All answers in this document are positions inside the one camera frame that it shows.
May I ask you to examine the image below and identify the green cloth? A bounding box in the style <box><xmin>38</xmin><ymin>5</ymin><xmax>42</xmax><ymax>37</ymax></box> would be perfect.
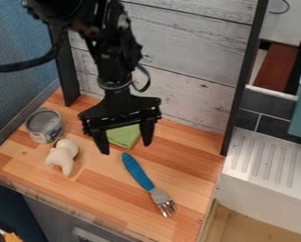
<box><xmin>104</xmin><ymin>123</ymin><xmax>142</xmax><ymax>150</ymax></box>

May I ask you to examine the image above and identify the silver can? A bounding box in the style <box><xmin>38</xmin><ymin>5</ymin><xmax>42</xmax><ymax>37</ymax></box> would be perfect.
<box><xmin>24</xmin><ymin>107</ymin><xmax>65</xmax><ymax>145</ymax></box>

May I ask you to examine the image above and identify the toy sink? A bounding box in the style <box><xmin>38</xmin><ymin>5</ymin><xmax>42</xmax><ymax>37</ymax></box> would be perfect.
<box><xmin>213</xmin><ymin>84</ymin><xmax>301</xmax><ymax>239</ymax></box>

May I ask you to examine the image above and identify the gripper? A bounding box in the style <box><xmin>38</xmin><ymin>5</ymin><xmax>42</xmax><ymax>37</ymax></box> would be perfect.
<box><xmin>77</xmin><ymin>85</ymin><xmax>164</xmax><ymax>156</ymax></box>

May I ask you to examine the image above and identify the white plush toy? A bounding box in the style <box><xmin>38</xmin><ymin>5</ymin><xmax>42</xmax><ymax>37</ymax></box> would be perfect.
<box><xmin>44</xmin><ymin>138</ymin><xmax>80</xmax><ymax>177</ymax></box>

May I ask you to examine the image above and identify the blue fork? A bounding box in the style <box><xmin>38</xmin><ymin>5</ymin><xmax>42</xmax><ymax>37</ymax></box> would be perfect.
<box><xmin>119</xmin><ymin>152</ymin><xmax>179</xmax><ymax>218</ymax></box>

